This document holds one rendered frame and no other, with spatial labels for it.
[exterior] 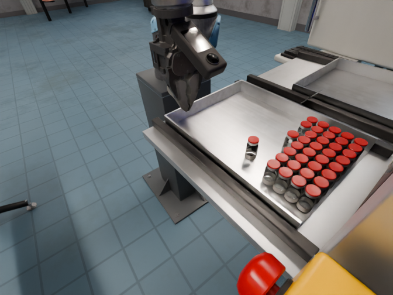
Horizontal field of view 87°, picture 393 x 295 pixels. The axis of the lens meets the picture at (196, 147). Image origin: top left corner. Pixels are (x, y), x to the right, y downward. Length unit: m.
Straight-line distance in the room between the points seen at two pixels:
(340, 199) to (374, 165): 0.12
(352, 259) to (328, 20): 1.15
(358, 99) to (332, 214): 0.39
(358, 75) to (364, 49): 0.38
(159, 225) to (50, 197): 0.81
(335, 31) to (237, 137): 0.89
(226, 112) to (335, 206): 0.31
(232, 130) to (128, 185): 1.18
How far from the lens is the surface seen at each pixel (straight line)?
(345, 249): 0.20
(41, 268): 1.51
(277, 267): 0.19
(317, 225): 0.38
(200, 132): 0.48
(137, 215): 1.42
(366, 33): 1.20
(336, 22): 1.25
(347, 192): 0.44
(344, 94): 0.71
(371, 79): 0.84
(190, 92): 0.48
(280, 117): 0.55
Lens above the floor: 1.18
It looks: 43 degrees down
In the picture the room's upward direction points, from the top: 3 degrees counter-clockwise
